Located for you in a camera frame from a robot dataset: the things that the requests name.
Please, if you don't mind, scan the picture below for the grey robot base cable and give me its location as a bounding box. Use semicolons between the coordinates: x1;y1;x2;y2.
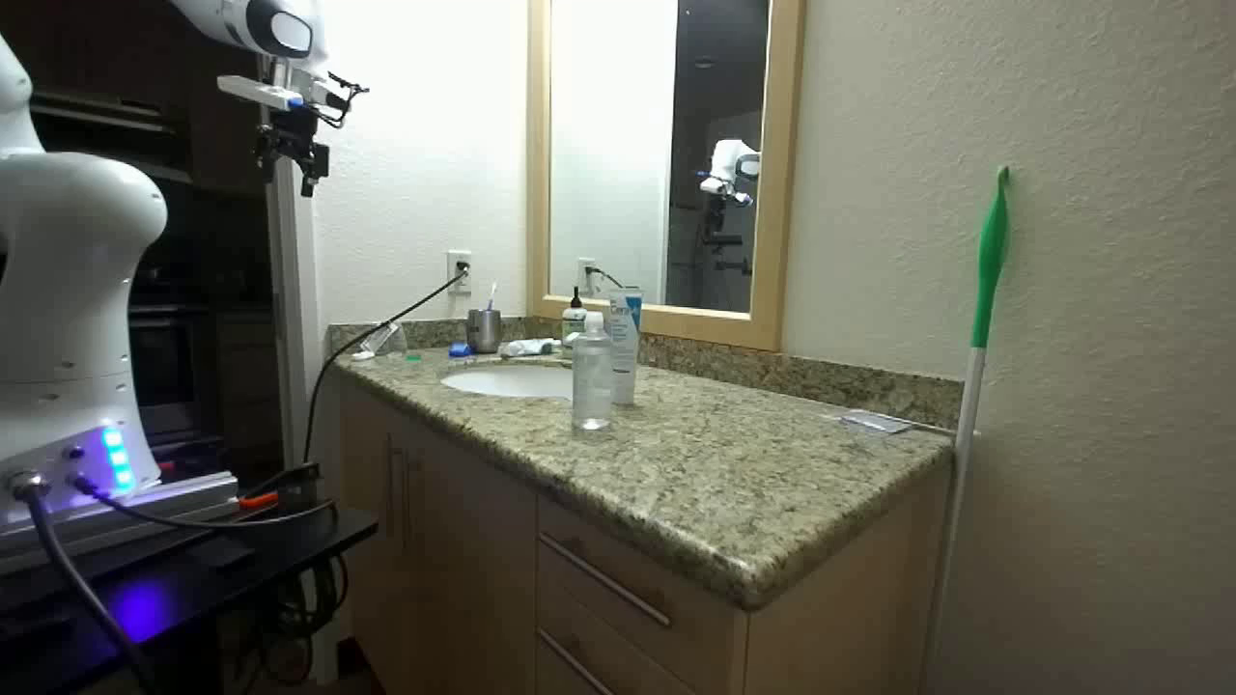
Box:
9;472;164;695

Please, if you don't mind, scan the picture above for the white crumpled tube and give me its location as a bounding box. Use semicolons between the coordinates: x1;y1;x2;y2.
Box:
497;336;567;364

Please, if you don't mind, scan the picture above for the thick black power cable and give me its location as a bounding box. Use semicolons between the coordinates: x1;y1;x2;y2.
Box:
300;267;466;475

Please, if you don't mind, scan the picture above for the stainless steel cup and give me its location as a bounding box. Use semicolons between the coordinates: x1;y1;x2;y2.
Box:
465;303;510;359

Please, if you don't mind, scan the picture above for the orange black clamp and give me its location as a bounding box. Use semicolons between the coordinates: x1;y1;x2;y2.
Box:
234;458;327;521

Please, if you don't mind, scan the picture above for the aluminium mounting rail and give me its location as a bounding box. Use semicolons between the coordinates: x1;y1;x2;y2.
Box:
0;468;245;561

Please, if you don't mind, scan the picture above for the soap dispenser bottle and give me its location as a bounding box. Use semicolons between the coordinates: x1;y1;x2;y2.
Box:
560;283;594;343

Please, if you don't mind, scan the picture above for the clear plastic bottle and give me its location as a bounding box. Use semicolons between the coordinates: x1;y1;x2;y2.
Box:
567;307;617;440

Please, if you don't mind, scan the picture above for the metal drawer handle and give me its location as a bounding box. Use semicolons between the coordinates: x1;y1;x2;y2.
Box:
533;624;617;695
533;527;676;633

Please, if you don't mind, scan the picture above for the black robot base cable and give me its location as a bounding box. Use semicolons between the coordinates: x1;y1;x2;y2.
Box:
68;472;339;539

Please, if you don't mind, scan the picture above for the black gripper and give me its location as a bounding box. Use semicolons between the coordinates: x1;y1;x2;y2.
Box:
251;108;337;199

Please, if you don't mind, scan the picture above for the black robot table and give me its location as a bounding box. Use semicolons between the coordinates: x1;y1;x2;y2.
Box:
0;500;386;695

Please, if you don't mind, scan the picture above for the clear plastic item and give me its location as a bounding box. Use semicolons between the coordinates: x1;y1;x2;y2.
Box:
837;405;917;444

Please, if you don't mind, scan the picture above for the white sink basin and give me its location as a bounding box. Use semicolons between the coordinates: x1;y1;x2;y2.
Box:
440;364;578;405

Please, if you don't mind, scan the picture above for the wood framed mirror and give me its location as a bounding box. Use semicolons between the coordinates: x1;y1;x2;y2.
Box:
520;0;811;355

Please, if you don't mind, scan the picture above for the wooden vanity cabinet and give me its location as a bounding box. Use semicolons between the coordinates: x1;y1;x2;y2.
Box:
332;378;958;695

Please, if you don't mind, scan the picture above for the white bottle blue print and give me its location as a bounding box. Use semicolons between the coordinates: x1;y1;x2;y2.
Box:
603;284;644;411

